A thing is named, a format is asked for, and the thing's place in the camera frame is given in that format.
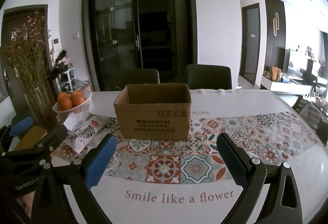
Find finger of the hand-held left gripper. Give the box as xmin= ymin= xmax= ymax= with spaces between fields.
xmin=0 ymin=125 xmax=68 ymax=167
xmin=0 ymin=116 xmax=34 ymax=149

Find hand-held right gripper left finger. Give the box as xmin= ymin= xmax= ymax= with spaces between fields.
xmin=31 ymin=134 xmax=117 ymax=224

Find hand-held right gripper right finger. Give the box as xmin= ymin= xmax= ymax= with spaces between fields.
xmin=216 ymin=132 xmax=304 ymax=224

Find brown cardboard box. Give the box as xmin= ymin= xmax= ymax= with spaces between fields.
xmin=113 ymin=83 xmax=192 ymax=141

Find clear glass vase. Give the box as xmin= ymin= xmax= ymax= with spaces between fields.
xmin=24 ymin=86 xmax=55 ymax=127

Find floral fabric tissue cover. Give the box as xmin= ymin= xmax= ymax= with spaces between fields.
xmin=63 ymin=113 xmax=113 ymax=153

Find orange fruit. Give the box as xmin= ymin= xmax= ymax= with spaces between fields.
xmin=70 ymin=90 xmax=87 ymax=107
xmin=57 ymin=92 xmax=73 ymax=112

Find white fruit basket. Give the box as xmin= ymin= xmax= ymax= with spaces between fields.
xmin=52 ymin=90 xmax=93 ymax=114

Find white storage shelf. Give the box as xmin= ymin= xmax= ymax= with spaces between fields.
xmin=52 ymin=50 xmax=77 ymax=93

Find dried flower bouquet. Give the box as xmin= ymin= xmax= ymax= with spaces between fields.
xmin=0 ymin=11 xmax=54 ymax=91

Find white patterned tablecloth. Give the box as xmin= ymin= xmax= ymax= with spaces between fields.
xmin=50 ymin=88 xmax=328 ymax=224

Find dark side chair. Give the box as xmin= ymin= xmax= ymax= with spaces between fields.
xmin=292 ymin=95 xmax=328 ymax=148

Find dark dining chair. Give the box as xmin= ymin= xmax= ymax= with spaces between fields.
xmin=110 ymin=68 xmax=160 ymax=91
xmin=185 ymin=64 xmax=232 ymax=90

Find white low cabinet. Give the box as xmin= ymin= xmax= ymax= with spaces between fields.
xmin=261 ymin=77 xmax=318 ymax=95

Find glass vase dried flowers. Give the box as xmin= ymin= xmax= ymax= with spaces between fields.
xmin=0 ymin=4 xmax=49 ymax=112

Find grey interior door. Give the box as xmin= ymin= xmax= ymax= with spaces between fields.
xmin=241 ymin=3 xmax=260 ymax=86

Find dark glass sliding door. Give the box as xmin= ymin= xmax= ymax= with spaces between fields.
xmin=82 ymin=0 xmax=198 ymax=91

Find gold loop wall decor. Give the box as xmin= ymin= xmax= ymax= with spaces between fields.
xmin=272 ymin=12 xmax=280 ymax=37

